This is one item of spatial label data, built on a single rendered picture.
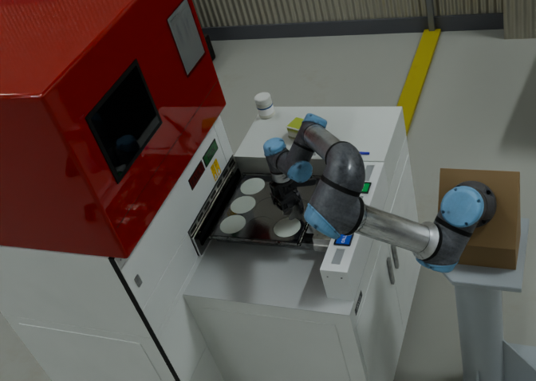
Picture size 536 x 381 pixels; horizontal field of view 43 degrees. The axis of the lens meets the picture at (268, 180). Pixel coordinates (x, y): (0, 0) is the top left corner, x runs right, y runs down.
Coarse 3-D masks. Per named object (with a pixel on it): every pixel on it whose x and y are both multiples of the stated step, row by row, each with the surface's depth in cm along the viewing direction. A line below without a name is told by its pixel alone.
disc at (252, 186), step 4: (248, 180) 276; (252, 180) 275; (256, 180) 275; (260, 180) 274; (244, 184) 274; (248, 184) 274; (252, 184) 273; (256, 184) 273; (260, 184) 272; (264, 184) 271; (240, 188) 273; (244, 188) 272; (248, 188) 272; (252, 188) 271; (256, 188) 271; (260, 188) 270; (244, 192) 271; (248, 192) 270; (252, 192) 269; (256, 192) 269
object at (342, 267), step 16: (368, 176) 251; (384, 176) 257; (368, 192) 244; (384, 192) 258; (352, 240) 228; (368, 240) 240; (336, 256) 225; (352, 256) 222; (320, 272) 222; (336, 272) 219; (352, 272) 222; (336, 288) 225; (352, 288) 223
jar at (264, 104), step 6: (258, 96) 292; (264, 96) 291; (258, 102) 290; (264, 102) 289; (270, 102) 292; (258, 108) 292; (264, 108) 291; (270, 108) 293; (258, 114) 296; (264, 114) 293; (270, 114) 294
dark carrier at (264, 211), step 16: (256, 176) 276; (240, 192) 271; (304, 192) 262; (256, 208) 261; (272, 208) 259; (304, 208) 255; (256, 224) 254; (272, 224) 252; (304, 224) 248; (272, 240) 246; (288, 240) 244
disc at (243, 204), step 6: (240, 198) 268; (246, 198) 267; (252, 198) 266; (234, 204) 266; (240, 204) 265; (246, 204) 265; (252, 204) 264; (234, 210) 263; (240, 210) 263; (246, 210) 262
